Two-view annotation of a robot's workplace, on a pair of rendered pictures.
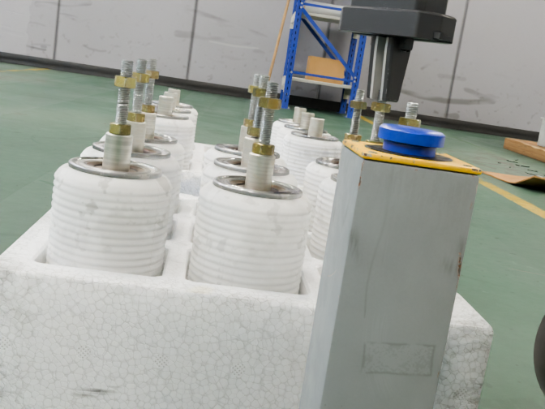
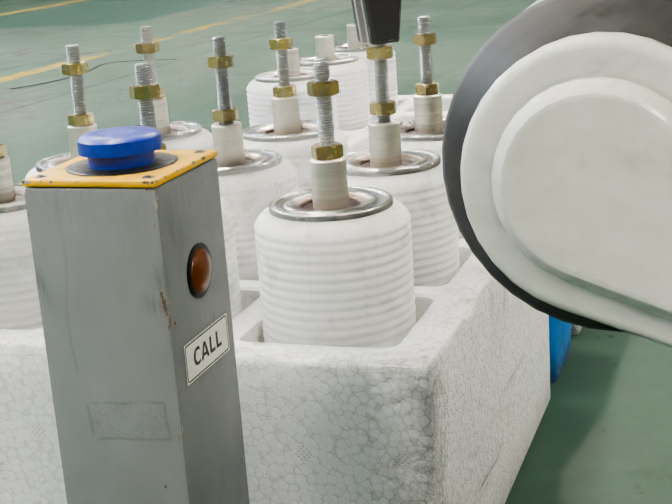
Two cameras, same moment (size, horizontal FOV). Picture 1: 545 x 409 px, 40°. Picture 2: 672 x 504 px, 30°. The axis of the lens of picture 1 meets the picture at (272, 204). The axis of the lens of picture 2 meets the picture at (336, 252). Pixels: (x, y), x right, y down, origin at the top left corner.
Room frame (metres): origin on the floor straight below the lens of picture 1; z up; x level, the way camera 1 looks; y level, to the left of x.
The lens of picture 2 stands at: (-0.04, -0.42, 0.43)
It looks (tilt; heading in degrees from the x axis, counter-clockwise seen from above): 16 degrees down; 25
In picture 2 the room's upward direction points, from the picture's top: 4 degrees counter-clockwise
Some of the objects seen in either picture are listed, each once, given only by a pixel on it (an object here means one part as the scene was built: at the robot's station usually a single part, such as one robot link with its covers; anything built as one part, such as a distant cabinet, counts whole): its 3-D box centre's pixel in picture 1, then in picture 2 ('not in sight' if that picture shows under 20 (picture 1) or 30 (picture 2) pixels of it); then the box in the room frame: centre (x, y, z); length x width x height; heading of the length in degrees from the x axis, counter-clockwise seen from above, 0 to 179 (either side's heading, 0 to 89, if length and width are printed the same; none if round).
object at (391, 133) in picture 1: (409, 144); (121, 153); (0.46, -0.08, 0.32); 0.04 x 0.04 x 0.02
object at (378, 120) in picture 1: (377, 127); (381, 82); (0.75, -0.09, 0.31); 0.01 x 0.01 x 0.08
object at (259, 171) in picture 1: (259, 173); not in sight; (0.62, 0.01, 0.26); 0.02 x 0.02 x 0.03
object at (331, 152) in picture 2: not in sight; (327, 150); (0.63, -0.10, 0.29); 0.02 x 0.02 x 0.01; 73
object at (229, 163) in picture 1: (251, 167); (230, 163); (0.74, 0.03, 0.25); 0.08 x 0.08 x 0.01
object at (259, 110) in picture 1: (259, 114); (223, 89); (0.74, 0.03, 0.30); 0.01 x 0.01 x 0.08
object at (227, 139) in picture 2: (253, 154); (228, 145); (0.74, 0.03, 0.26); 0.02 x 0.02 x 0.03
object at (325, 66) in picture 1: (324, 70); not in sight; (6.60, -0.27, 0.36); 0.31 x 0.25 x 0.20; 93
